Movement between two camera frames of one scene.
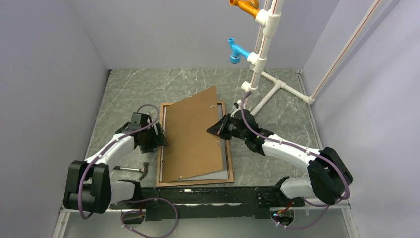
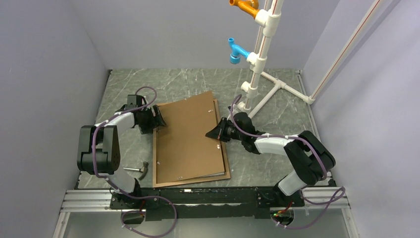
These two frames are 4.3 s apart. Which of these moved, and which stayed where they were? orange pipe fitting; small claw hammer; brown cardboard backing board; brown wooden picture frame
Moved: brown wooden picture frame
Stayed: brown cardboard backing board; small claw hammer; orange pipe fitting
